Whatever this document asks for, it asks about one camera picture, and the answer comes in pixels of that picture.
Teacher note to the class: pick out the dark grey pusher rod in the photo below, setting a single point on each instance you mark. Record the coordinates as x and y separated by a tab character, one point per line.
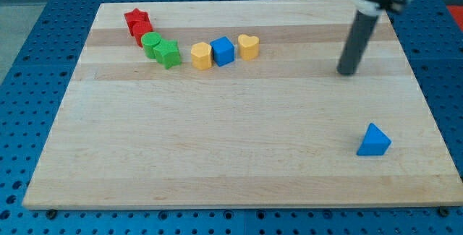
357	40

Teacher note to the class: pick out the blue triangle block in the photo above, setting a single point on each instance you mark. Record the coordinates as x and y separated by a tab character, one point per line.
374	143

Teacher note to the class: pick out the blue cube block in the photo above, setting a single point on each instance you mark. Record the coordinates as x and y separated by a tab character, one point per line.
223	51

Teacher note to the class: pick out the yellow heart block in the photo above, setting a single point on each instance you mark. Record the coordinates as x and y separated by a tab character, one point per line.
248	47

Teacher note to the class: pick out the wooden board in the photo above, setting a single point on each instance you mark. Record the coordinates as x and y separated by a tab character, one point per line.
279	131

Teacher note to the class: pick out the yellow hexagon block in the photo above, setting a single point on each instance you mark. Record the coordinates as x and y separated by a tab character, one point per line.
201	55

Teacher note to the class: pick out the green star block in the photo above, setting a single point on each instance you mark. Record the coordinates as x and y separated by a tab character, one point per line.
167	53

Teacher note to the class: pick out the green cylinder block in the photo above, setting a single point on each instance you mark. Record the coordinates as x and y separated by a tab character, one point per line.
149	41

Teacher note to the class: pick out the red cylinder block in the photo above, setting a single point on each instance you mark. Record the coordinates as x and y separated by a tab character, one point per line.
139	29

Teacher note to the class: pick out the red star block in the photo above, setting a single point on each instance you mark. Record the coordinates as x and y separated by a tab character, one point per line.
135	16

